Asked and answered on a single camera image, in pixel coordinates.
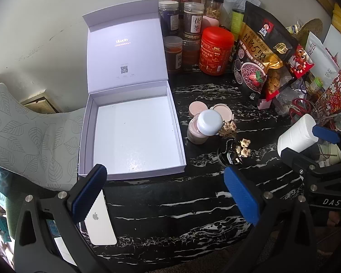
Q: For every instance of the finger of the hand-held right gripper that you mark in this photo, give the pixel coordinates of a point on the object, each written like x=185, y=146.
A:
x=326, y=134
x=294, y=155

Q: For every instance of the leaf-patterned grey cushion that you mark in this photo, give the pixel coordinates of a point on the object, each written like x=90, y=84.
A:
x=22, y=136

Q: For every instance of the white paper cup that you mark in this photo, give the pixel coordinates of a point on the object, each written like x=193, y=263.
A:
x=334, y=153

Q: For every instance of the white cream jar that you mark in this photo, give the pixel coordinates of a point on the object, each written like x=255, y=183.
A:
x=209, y=122

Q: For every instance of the black gold cereal bag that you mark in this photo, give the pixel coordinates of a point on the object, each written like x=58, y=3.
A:
x=258, y=48

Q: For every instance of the clear star bear hair clip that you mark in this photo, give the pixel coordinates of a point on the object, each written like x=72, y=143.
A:
x=226, y=128

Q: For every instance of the white phone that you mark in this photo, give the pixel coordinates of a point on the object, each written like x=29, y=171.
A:
x=102, y=227

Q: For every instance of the black-lid jar yellow strips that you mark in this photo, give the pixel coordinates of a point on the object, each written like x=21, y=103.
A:
x=214, y=7

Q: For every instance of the small pink paper box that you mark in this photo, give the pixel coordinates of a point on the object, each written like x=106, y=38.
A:
x=264, y=104

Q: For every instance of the small green-lid jar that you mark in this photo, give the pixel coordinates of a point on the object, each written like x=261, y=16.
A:
x=318, y=82

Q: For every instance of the pink silicone lid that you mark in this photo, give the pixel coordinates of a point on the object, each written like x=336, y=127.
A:
x=210, y=22

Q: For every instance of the white toilet paper roll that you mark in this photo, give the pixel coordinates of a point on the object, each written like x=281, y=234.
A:
x=295, y=133

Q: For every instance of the green tube can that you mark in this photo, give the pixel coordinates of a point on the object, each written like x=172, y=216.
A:
x=236, y=21

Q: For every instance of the red printed foil bag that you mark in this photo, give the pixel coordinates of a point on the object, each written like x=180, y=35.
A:
x=336, y=96

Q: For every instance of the red snack bag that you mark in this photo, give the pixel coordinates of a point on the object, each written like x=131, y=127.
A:
x=299, y=61

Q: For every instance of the white paper bag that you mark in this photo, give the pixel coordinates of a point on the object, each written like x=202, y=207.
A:
x=321, y=59

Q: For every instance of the brown star bear hair clip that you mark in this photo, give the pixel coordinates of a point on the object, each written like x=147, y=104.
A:
x=243, y=149

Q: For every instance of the pink eared compact case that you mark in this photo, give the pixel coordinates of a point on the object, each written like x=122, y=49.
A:
x=223, y=112

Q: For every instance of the red plastic canister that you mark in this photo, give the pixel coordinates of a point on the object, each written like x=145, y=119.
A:
x=216, y=51

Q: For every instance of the white hinged gift box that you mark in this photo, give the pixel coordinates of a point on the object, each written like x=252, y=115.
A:
x=130, y=133

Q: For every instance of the dark purple spice jar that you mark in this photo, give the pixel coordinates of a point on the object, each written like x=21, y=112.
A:
x=168, y=20

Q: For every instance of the amber-content clear jar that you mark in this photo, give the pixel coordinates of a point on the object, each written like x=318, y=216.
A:
x=190, y=54

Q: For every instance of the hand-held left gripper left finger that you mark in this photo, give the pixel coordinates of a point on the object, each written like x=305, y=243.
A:
x=93, y=193

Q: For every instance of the pink cream jar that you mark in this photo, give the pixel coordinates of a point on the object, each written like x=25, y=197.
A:
x=194, y=133

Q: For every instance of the white-label herb jar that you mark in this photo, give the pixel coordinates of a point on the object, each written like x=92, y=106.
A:
x=193, y=22

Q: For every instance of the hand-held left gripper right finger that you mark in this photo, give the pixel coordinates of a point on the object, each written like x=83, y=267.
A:
x=241, y=196

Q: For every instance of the brown peel labelled jar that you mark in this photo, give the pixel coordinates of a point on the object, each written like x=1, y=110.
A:
x=172, y=57

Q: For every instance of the brown wooden frame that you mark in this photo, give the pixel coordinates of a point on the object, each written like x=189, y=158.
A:
x=38, y=102

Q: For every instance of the clear plastic bag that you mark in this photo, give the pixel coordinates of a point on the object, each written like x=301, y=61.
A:
x=287, y=99

